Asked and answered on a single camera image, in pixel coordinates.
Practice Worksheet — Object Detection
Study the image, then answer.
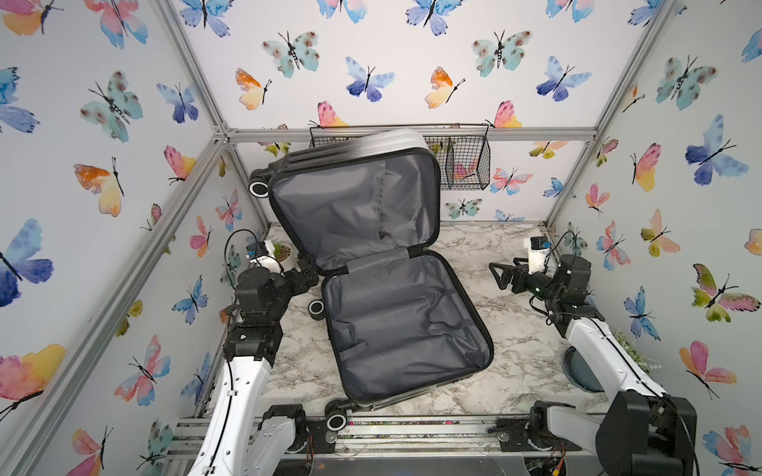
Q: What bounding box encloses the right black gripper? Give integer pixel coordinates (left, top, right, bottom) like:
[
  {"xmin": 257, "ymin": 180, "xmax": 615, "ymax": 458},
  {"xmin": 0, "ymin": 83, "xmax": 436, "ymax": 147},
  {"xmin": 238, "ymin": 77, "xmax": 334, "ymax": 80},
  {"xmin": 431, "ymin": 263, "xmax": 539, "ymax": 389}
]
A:
[{"xmin": 490, "ymin": 257, "xmax": 564, "ymax": 309}]

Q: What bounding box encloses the black white space suitcase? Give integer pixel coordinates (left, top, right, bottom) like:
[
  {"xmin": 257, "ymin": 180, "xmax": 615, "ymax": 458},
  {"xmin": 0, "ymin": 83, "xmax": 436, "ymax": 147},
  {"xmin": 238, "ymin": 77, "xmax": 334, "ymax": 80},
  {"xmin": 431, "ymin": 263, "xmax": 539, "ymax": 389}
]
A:
[{"xmin": 249, "ymin": 129, "xmax": 494, "ymax": 432}]

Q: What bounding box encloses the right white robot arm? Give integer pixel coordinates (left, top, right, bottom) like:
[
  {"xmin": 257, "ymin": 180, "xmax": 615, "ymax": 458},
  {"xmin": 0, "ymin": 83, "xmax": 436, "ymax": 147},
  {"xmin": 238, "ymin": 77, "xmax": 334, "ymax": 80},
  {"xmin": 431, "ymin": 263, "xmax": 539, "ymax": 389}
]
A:
[{"xmin": 489, "ymin": 255, "xmax": 700, "ymax": 475}]

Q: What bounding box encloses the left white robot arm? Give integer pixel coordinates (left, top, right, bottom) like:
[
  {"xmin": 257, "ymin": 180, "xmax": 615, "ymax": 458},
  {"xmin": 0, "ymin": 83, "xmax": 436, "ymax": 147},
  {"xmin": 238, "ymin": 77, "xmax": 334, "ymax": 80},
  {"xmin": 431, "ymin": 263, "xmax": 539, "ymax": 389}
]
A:
[{"xmin": 190, "ymin": 256, "xmax": 319, "ymax": 475}]

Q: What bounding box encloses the white pot succulent plant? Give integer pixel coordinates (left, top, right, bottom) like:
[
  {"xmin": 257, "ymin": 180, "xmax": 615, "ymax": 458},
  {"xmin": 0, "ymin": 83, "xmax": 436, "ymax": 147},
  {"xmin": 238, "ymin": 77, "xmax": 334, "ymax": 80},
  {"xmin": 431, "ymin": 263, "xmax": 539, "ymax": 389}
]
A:
[{"xmin": 272, "ymin": 241, "xmax": 297, "ymax": 269}]

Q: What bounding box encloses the round dark blue plate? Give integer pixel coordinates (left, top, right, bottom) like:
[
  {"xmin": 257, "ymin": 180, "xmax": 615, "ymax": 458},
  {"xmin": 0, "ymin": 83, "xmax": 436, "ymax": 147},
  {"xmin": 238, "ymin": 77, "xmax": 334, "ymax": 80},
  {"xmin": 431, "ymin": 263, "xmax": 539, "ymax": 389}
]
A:
[{"xmin": 562, "ymin": 347, "xmax": 604, "ymax": 394}]

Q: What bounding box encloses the green bushy potted plant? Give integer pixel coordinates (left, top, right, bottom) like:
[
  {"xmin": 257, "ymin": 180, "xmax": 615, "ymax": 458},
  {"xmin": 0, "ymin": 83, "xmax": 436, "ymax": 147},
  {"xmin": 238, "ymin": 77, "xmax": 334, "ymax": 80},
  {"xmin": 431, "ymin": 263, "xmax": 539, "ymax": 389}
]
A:
[{"xmin": 613, "ymin": 330, "xmax": 662, "ymax": 375}]

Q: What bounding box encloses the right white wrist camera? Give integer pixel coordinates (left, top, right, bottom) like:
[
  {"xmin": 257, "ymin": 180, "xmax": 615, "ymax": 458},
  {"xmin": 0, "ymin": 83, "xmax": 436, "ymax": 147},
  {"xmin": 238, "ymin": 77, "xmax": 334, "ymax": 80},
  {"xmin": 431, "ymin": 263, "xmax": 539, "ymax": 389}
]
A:
[{"xmin": 524, "ymin": 236, "xmax": 552, "ymax": 274}]

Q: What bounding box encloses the black wire wall basket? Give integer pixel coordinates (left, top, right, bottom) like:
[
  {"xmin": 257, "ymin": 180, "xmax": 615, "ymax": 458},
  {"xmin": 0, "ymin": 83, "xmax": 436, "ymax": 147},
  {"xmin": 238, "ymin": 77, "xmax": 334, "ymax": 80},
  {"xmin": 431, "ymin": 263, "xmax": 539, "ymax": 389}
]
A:
[{"xmin": 309, "ymin": 123, "xmax": 491, "ymax": 192}]

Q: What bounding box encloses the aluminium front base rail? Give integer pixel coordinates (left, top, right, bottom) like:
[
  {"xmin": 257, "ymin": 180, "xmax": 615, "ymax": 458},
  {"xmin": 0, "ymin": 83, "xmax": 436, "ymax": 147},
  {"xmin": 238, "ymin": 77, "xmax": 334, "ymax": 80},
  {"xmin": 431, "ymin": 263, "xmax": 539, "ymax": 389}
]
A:
[{"xmin": 163, "ymin": 415, "xmax": 602, "ymax": 462}]

